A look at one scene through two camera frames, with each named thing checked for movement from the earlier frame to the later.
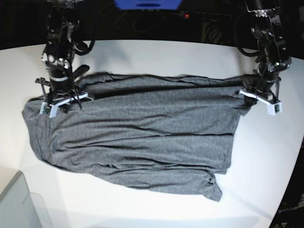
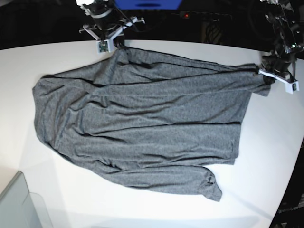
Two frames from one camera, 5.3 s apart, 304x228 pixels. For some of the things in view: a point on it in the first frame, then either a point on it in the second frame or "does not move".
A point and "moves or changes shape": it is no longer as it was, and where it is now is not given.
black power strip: (202, 15) does not move
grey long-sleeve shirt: (167, 135) moves or changes shape
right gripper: (263, 84) -> (282, 68)
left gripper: (60, 90) -> (106, 27)
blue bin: (148, 4) does not move
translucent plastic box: (20, 208) does not move
